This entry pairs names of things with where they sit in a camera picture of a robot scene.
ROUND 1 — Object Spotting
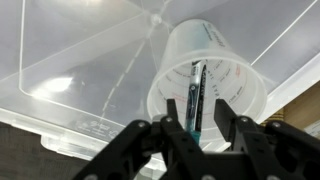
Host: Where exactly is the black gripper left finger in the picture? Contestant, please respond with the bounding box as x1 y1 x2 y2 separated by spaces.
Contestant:
71 98 208 180

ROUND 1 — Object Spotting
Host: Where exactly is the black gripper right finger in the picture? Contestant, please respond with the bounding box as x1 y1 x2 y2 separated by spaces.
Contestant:
213 98 320 180

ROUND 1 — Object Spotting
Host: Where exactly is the teal capped marker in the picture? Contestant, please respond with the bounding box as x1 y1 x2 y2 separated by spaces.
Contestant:
184 59 208 145

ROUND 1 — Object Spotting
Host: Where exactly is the translucent plastic measuring cup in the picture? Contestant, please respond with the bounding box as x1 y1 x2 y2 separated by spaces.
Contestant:
146 18 269 153

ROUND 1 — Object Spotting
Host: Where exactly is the clear storage box lid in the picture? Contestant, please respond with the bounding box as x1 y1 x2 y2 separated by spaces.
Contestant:
0 0 320 173

